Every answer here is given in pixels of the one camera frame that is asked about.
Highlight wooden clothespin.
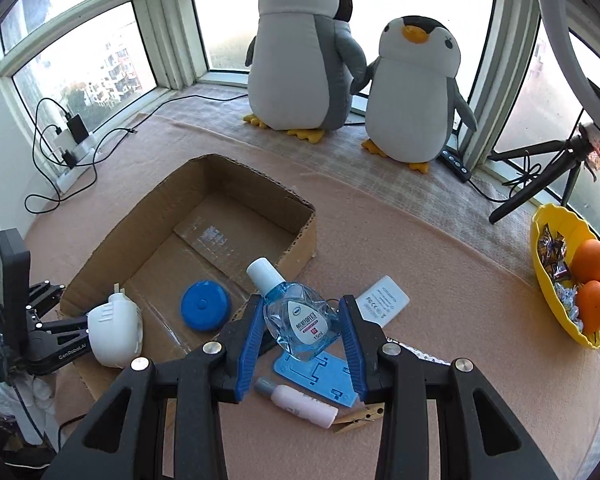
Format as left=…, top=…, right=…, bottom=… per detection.
left=332, top=403, right=385, bottom=434

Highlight blue phone stand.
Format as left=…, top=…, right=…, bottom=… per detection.
left=273, top=351, right=358, bottom=408

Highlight blue round tape measure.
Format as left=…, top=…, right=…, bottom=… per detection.
left=181, top=280, right=230, bottom=332

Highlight pink lotion bottle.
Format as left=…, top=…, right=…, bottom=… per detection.
left=254, top=377, right=338, bottom=429

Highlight clear blue liquid bottle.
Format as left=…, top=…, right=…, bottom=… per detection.
left=247, top=258, right=341, bottom=362

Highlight white round device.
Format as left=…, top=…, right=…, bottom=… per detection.
left=86, top=283, right=143, bottom=368

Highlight white charger block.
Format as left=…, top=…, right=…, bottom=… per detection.
left=355, top=275, right=410, bottom=327

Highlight brown cardboard box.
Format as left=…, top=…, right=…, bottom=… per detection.
left=60, top=154, right=316, bottom=363

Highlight blue wrapped candies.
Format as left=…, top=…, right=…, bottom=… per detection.
left=554, top=283, right=583, bottom=332

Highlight dark chocolate bar wrappers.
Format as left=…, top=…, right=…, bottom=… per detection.
left=536, top=223, right=571, bottom=283

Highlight left rear orange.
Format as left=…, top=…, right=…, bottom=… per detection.
left=569, top=240, right=600, bottom=283

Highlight yellow leaf-shaped fruit tray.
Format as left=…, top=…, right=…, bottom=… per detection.
left=530, top=204, right=600, bottom=349

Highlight white power strip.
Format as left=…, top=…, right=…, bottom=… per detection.
left=52, top=129, right=96, bottom=194

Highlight black power adapter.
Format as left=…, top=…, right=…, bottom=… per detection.
left=67, top=114, right=90, bottom=145

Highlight small grey penguin plush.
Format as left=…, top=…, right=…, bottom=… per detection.
left=352, top=15, right=478, bottom=174

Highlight black tripod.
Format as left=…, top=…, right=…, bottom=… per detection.
left=489, top=124, right=600, bottom=224

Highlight large grey penguin plush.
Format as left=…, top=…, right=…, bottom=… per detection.
left=244, top=0, right=367, bottom=144

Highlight black cable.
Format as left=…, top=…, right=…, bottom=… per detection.
left=23, top=91, right=250, bottom=216

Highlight white ring light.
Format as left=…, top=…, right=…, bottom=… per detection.
left=539, top=0, right=600, bottom=128

